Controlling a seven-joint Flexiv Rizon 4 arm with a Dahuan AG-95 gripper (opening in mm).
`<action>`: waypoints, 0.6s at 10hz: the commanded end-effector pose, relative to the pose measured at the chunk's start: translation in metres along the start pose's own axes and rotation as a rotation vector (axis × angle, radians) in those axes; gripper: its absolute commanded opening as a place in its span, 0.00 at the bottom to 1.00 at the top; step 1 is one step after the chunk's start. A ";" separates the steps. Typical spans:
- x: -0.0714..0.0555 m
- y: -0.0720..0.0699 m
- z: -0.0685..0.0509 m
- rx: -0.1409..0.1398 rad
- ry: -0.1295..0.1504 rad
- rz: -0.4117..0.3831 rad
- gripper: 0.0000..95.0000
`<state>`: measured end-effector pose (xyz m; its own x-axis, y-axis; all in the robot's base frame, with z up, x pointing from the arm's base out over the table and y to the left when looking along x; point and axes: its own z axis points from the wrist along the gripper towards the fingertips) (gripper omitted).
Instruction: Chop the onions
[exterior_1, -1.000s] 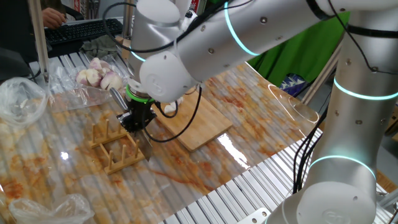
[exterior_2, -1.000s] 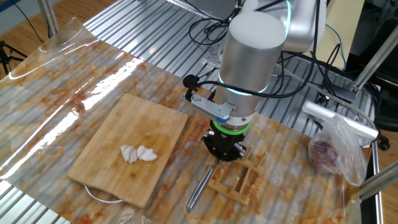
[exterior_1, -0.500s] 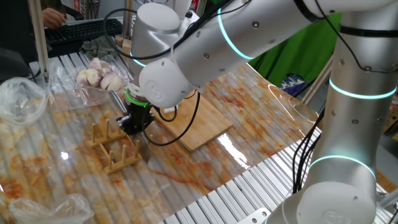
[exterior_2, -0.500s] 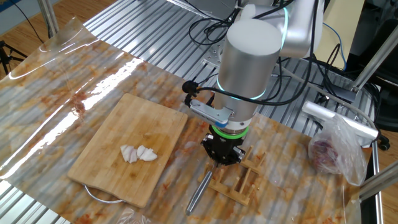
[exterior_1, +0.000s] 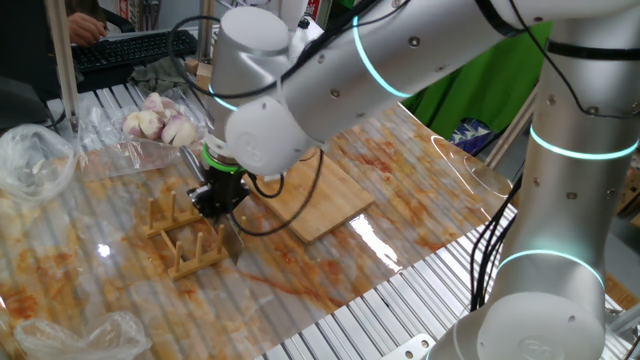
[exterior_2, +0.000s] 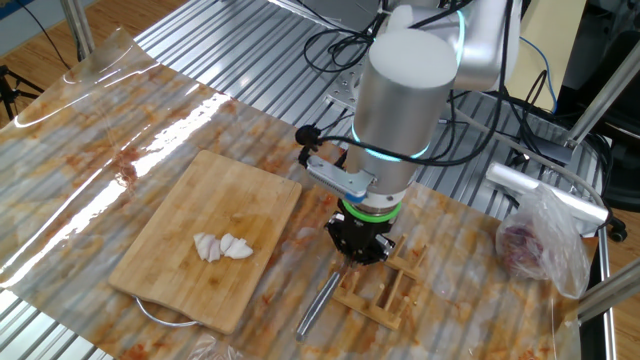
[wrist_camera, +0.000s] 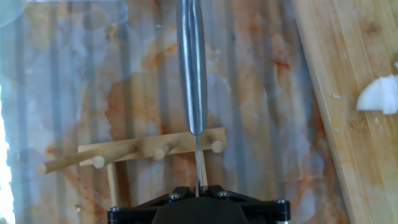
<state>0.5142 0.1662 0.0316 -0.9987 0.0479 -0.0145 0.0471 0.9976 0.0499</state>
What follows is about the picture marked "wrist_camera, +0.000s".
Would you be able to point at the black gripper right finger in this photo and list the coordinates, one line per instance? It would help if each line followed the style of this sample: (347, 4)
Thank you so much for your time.
(264, 211)

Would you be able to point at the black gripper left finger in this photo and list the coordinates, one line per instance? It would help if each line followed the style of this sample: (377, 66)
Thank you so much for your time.
(136, 211)

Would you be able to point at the steel cleaver knife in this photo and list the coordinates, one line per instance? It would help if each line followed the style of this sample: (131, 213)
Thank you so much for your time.
(192, 77)

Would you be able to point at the wooden peg rack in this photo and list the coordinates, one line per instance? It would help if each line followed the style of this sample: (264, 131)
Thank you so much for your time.
(124, 149)

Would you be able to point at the bamboo cutting board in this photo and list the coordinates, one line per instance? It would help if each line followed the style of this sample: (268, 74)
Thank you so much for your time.
(367, 155)

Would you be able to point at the marble pattern plastic mat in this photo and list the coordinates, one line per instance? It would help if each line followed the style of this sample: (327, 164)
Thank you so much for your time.
(77, 77)

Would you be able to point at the crumpled clear plastic bag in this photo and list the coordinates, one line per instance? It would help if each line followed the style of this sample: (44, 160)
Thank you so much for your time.
(9, 11)

